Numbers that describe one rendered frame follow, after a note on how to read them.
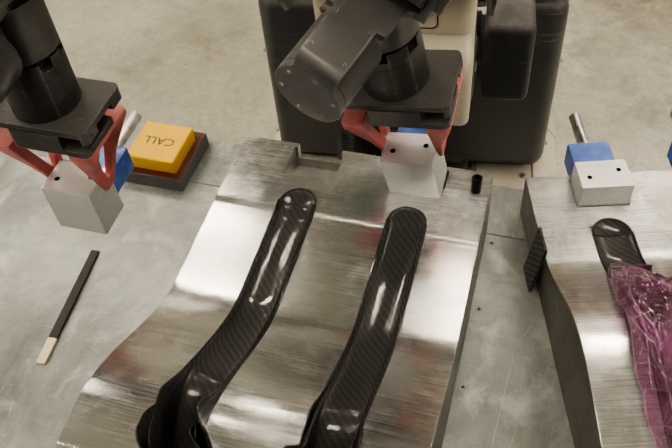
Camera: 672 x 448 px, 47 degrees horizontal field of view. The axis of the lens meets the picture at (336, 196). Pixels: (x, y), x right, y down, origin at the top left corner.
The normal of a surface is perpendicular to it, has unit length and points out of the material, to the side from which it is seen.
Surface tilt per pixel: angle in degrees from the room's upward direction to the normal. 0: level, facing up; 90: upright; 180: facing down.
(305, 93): 101
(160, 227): 0
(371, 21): 28
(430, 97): 12
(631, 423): 16
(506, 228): 0
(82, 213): 91
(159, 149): 0
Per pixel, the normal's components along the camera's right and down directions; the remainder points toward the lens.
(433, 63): -0.24, -0.57
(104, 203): 0.96, 0.16
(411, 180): -0.26, 0.83
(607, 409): -0.06, -0.44
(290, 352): 0.07, -0.92
